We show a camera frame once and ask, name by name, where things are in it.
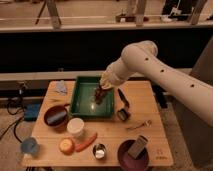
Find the dark grape bunch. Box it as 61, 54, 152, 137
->
94, 86, 107, 105

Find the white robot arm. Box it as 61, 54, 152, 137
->
100, 40, 213, 126

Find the white plastic cup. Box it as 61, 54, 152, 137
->
67, 118, 85, 137

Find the small steel cup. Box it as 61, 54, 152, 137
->
93, 143, 106, 159

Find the blue plastic cup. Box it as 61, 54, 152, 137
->
20, 137, 39, 155

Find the green plastic tray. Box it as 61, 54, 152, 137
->
70, 76, 114, 119

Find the light blue cloth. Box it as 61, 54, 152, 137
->
55, 80, 67, 95

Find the dark red bowl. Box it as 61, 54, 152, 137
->
44, 105, 67, 127

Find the orange carrot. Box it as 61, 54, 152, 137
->
75, 133, 97, 152

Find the yellow apple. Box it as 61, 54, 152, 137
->
59, 138, 74, 155

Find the blue box on floor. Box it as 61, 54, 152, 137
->
24, 103, 41, 121

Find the purple plate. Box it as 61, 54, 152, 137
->
117, 140, 149, 171

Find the black cable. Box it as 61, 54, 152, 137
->
0, 96, 28, 144

